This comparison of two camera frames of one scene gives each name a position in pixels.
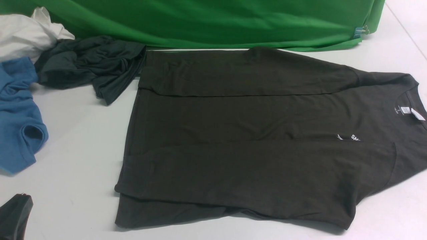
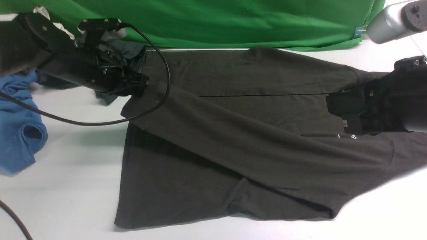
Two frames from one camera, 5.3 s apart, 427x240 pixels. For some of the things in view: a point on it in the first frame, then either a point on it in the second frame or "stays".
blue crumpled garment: x=23 y=133 stays
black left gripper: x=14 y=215 -> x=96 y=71
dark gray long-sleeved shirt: x=217 y=135 stays
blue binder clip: x=361 y=30 stays
